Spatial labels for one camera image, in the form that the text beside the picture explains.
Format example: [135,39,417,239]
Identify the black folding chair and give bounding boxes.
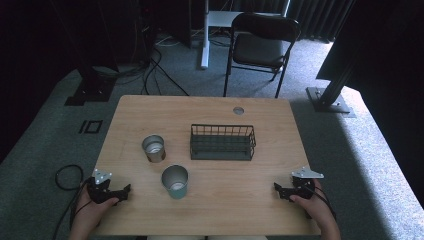
[222,12,302,99]

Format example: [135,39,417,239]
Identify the looped black floor cable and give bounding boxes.
[51,164,85,240]

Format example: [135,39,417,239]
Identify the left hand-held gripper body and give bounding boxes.
[86,168,122,205]

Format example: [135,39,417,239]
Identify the right hand-held gripper cable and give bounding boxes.
[309,181,338,222]

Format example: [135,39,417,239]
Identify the dark curtain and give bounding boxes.
[229,0,356,44]

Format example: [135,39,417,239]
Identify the person's right hand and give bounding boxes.
[289,179,335,228]

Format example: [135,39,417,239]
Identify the black slanted stand with base plate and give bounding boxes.
[305,56,357,119]

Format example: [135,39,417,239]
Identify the short silver metal cup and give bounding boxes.
[141,133,167,164]

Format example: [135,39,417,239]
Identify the person's left hand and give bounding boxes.
[75,185,120,232]

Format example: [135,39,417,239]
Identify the tall teal metal cup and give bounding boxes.
[161,164,190,201]

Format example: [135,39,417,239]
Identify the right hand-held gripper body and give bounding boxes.
[286,166,325,201]

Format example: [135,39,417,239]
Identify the black stand with flat base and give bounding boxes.
[64,0,117,107]

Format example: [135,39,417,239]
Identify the black wire basket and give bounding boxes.
[189,123,257,162]

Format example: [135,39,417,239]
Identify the black floor cables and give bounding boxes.
[91,46,191,98]

